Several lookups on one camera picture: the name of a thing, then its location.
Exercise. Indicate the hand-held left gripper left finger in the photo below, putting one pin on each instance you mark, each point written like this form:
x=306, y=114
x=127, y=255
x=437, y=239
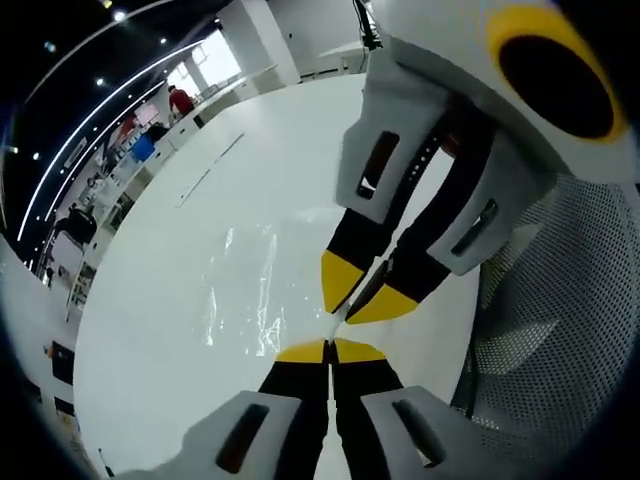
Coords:
x=295, y=400

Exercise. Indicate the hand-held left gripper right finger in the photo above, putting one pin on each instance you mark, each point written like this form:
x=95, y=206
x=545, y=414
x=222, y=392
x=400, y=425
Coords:
x=370, y=395

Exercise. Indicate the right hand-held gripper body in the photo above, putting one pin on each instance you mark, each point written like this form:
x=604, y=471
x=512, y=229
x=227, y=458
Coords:
x=450, y=50

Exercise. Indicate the clear food packaging bag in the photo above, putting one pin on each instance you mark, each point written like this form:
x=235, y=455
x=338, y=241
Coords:
x=250, y=280

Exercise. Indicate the black tripod stand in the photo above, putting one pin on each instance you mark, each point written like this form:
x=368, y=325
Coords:
x=367, y=25

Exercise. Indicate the white square pillar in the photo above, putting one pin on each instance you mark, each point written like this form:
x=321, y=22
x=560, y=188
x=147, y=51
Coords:
x=270, y=40

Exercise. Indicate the long white counter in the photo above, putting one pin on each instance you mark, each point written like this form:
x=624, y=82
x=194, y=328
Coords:
x=220, y=107

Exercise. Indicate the blue box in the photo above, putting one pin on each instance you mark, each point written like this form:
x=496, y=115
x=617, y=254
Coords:
x=142, y=149

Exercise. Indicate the curved ceiling light strip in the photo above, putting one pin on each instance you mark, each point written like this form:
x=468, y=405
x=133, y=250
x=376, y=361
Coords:
x=75, y=130

